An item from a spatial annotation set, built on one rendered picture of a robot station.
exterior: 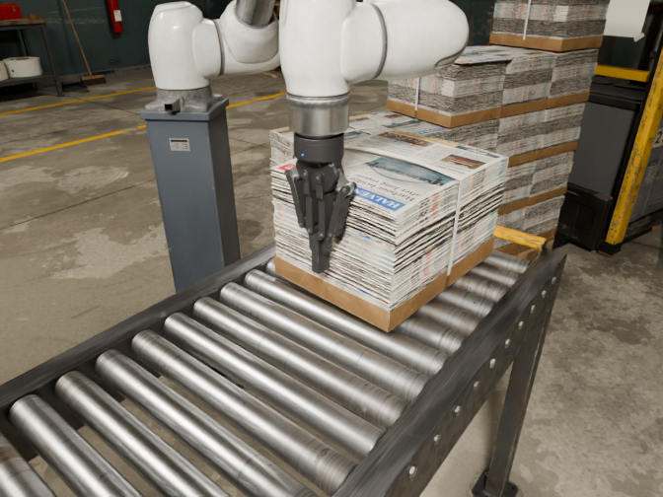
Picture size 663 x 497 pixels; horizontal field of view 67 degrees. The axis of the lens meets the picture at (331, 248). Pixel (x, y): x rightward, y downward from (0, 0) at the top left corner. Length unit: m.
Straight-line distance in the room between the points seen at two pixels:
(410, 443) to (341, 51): 0.52
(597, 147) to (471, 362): 2.41
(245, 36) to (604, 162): 2.19
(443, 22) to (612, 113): 2.35
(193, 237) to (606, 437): 1.50
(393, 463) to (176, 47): 1.19
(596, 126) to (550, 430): 1.78
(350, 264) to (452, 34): 0.39
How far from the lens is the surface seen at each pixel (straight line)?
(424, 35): 0.76
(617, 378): 2.23
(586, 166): 3.18
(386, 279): 0.81
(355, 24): 0.70
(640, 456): 1.97
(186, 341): 0.90
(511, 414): 1.44
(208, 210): 1.60
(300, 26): 0.69
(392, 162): 0.96
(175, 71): 1.52
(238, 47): 1.52
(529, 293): 1.04
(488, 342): 0.88
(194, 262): 1.71
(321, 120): 0.71
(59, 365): 0.91
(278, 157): 1.92
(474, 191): 0.95
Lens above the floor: 1.33
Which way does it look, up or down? 29 degrees down
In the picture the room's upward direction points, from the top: straight up
